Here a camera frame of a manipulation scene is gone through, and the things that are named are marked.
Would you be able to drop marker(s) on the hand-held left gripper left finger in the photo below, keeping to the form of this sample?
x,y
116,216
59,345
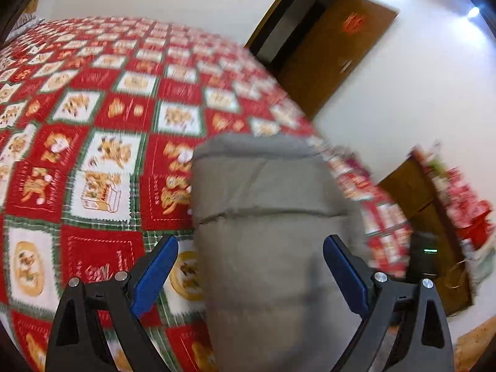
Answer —
x,y
155,275

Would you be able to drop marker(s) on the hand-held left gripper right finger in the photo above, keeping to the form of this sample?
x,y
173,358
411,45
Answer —
x,y
348,275

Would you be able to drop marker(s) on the grey puffer jacket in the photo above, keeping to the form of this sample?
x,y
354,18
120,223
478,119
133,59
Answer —
x,y
263,240

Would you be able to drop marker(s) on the brown wooden cabinet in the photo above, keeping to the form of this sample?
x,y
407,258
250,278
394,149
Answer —
x,y
410,190

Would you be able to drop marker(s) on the pile of red packages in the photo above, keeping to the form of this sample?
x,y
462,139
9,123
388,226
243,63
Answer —
x,y
461,197

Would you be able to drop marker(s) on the red patchwork printed blanket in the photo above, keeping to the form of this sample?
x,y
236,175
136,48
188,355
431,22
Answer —
x,y
116,124

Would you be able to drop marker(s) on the brown wooden door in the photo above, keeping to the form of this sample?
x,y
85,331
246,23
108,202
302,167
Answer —
x,y
329,58

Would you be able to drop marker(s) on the red paper door decoration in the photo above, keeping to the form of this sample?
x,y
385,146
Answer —
x,y
353,22

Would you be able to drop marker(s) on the ceiling light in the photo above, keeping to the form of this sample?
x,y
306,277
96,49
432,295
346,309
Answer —
x,y
472,12

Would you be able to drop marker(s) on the striped pillow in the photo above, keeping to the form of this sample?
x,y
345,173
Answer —
x,y
25,23

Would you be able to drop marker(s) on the dark wooden door frame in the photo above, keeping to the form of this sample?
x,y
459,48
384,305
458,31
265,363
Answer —
x,y
271,19

